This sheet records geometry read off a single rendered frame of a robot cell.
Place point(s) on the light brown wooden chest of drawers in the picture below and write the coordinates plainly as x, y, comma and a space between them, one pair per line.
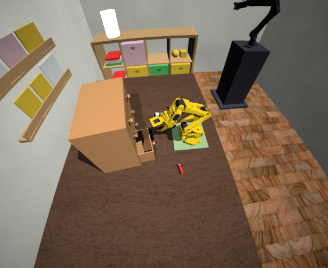
98, 128

